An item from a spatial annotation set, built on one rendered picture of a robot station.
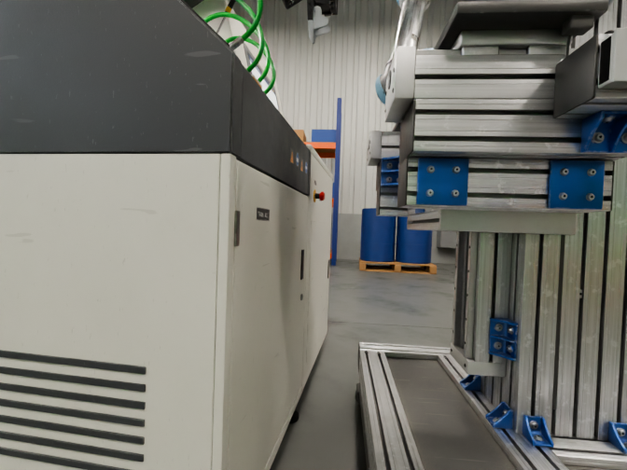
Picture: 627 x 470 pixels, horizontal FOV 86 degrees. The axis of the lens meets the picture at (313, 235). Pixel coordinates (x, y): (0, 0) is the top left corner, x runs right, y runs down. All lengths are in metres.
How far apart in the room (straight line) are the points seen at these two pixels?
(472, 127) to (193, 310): 0.56
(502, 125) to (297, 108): 7.35
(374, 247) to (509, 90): 4.98
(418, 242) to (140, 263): 5.21
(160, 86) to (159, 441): 0.59
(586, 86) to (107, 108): 0.75
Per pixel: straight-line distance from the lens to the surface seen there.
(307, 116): 7.84
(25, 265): 0.79
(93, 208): 0.69
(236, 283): 0.60
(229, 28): 1.52
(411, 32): 1.45
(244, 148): 0.62
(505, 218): 0.80
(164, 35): 0.68
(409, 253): 5.65
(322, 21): 1.13
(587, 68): 0.66
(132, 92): 0.68
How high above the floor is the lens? 0.68
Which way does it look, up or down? 1 degrees down
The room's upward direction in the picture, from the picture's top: 2 degrees clockwise
